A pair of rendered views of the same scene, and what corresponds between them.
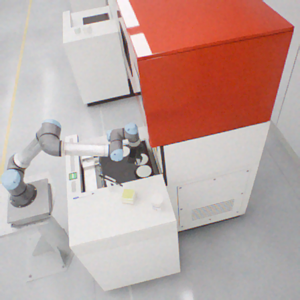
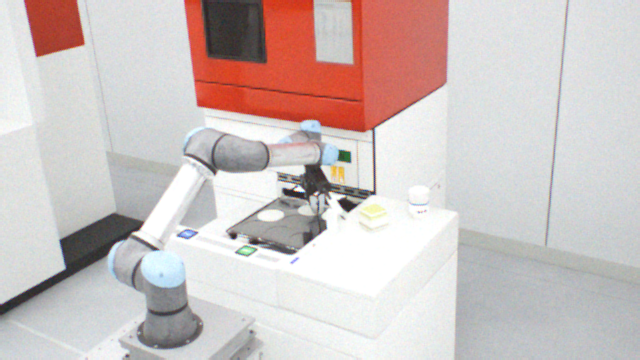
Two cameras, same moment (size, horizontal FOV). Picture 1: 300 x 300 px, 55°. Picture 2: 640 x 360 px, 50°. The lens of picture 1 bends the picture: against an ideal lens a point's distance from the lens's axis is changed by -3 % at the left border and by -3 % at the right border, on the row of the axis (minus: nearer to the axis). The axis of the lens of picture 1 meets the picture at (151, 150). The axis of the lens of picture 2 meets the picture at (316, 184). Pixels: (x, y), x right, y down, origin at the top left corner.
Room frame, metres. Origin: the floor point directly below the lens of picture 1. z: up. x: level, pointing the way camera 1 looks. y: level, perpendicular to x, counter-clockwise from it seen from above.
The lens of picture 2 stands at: (-0.25, 1.92, 2.04)
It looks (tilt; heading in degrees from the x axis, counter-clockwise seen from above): 23 degrees down; 310
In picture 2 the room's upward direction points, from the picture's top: 3 degrees counter-clockwise
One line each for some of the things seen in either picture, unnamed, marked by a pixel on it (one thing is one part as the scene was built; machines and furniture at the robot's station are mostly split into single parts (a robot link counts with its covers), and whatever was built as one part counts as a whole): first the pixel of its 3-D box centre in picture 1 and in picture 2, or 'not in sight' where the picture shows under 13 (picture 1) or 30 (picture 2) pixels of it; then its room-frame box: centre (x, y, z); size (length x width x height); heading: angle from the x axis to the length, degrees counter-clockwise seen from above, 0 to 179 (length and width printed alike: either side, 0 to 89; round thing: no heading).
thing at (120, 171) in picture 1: (126, 163); (295, 221); (1.33, 0.19, 0.90); 0.34 x 0.34 x 0.01; 6
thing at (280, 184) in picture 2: (155, 155); (322, 200); (1.36, -0.02, 0.89); 0.44 x 0.02 x 0.10; 6
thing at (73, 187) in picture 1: (75, 168); (219, 261); (1.35, 0.56, 0.89); 0.55 x 0.09 x 0.14; 6
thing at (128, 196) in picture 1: (128, 196); (373, 217); (0.98, 0.18, 1.00); 0.07 x 0.07 x 0.07; 71
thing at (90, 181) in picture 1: (90, 176); not in sight; (1.28, 0.45, 0.87); 0.36 x 0.08 x 0.03; 6
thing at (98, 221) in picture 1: (120, 213); (373, 257); (0.93, 0.25, 0.89); 0.62 x 0.35 x 0.14; 96
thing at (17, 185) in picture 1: (13, 181); (163, 279); (1.19, 0.91, 1.05); 0.13 x 0.12 x 0.14; 0
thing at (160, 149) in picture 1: (149, 124); (285, 162); (1.54, -0.01, 1.02); 0.82 x 0.03 x 0.40; 6
